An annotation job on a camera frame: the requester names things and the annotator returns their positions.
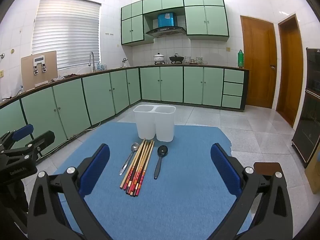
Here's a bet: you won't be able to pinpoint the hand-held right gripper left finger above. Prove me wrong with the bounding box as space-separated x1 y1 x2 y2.
27 144 112 240

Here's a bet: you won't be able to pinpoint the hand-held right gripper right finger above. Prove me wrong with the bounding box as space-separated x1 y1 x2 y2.
210 143 293 240

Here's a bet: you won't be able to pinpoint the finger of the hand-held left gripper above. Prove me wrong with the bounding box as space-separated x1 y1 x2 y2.
0 124 34 151
15 130 55 159

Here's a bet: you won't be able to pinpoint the bundle of chopsticks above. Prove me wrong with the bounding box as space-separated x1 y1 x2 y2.
119 138 155 197

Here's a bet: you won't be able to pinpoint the metal spoon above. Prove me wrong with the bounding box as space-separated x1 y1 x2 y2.
119 142 140 176

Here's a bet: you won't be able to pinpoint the black plastic spoon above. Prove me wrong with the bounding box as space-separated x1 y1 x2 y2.
154 145 169 180

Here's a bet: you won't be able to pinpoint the white double utensil holder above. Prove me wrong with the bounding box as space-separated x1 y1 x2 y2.
133 104 176 142

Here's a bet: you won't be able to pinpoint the brown stool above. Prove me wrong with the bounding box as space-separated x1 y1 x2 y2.
253 162 282 178

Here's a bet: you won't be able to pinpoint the blue table mat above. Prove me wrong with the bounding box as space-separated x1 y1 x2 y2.
49 122 250 240

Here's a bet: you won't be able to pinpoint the green lower kitchen cabinets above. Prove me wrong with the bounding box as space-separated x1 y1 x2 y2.
0 65 250 160

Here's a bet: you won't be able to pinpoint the cardboard box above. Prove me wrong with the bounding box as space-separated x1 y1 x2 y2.
304 146 320 194

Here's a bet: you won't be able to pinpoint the dark glass cabinet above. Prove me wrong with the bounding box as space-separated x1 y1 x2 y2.
292 47 320 168

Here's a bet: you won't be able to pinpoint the white window blind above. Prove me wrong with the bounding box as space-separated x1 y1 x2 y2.
32 0 102 71

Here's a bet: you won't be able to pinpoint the plain wooden door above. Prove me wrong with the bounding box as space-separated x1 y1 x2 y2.
276 14 304 128

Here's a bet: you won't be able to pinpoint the black wok with lid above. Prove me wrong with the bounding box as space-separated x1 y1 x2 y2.
169 53 185 64

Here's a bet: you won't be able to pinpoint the black range hood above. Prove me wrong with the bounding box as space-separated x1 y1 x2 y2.
145 26 187 38

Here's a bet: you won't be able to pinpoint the blue wrapped hood chimney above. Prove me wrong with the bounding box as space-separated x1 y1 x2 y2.
157 12 176 28

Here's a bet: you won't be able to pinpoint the white floor cable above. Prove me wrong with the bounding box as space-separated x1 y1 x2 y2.
72 121 102 137

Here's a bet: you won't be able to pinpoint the wooden door with handle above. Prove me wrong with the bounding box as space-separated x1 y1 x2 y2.
240 15 277 109

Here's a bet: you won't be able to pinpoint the green upper wall cabinets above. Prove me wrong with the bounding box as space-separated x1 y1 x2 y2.
121 0 230 47

